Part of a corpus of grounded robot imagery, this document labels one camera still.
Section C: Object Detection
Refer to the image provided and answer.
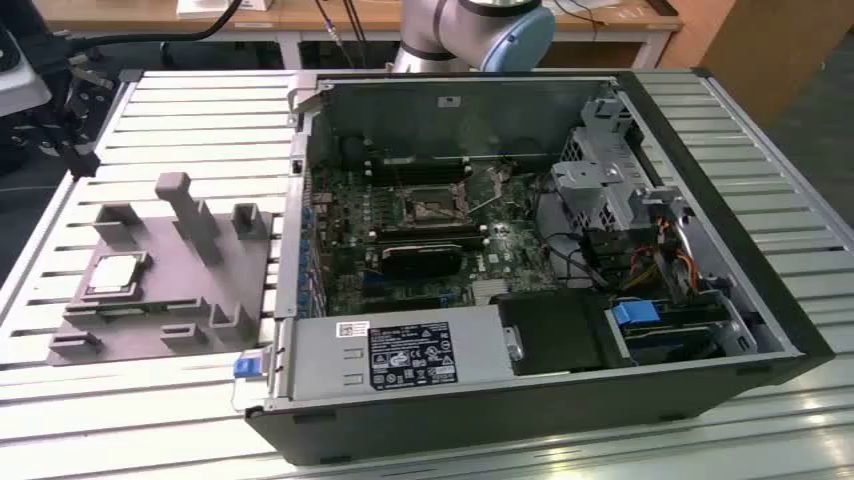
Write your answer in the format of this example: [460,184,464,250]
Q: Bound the brown wooden cabinet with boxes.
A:
[655,0,854,132]

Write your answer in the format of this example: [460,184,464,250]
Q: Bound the grey power supply unit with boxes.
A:
[264,305,519,403]

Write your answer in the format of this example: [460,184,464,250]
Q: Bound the grey parts rack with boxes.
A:
[44,171,286,369]

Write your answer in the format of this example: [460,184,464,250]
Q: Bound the CPU socket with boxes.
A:
[394,186,469,227]

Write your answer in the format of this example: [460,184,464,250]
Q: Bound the green RAM stick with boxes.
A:
[97,301,169,317]

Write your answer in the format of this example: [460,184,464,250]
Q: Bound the metal socket cover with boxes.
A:
[487,162,516,193]

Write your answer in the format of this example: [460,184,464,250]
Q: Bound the blue case latch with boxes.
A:
[232,351,266,379]

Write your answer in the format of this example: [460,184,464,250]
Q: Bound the thick black cable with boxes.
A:
[62,0,245,53]

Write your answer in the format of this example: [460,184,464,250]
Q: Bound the black graphics card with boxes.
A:
[380,243,463,280]

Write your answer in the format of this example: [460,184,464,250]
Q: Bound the orange and yellow wires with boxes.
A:
[619,214,705,293]

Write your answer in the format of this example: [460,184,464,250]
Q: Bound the black RAM slot bank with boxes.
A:
[373,225,487,247]
[365,155,471,187]

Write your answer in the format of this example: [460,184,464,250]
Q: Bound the green motherboard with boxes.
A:
[306,159,560,317]

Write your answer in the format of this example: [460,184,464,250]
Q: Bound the black open PC case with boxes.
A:
[241,66,839,454]

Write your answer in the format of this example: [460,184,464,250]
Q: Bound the white box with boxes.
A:
[174,0,236,19]

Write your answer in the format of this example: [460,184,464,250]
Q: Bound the silver square CPU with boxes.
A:
[86,253,146,295]

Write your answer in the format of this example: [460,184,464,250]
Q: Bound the black wire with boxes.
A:
[540,228,609,293]

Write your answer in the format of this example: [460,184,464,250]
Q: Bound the thin wire locking lever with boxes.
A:
[464,186,508,216]

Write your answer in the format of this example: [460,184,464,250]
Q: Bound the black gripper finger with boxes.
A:
[62,135,102,179]

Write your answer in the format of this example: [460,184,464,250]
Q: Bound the black plastic shroud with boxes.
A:
[495,288,631,377]

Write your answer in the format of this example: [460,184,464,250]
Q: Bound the silver chipset heatsink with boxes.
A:
[468,278,513,304]

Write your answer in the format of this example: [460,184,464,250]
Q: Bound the grey metal disk bay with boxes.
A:
[548,97,691,233]

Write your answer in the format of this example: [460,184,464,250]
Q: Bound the black printed label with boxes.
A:
[366,320,459,392]

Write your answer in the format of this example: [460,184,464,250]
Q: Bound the wooden desk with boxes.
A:
[38,0,683,71]

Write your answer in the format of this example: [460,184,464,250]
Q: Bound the blue disk carrier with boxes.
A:
[608,298,663,330]

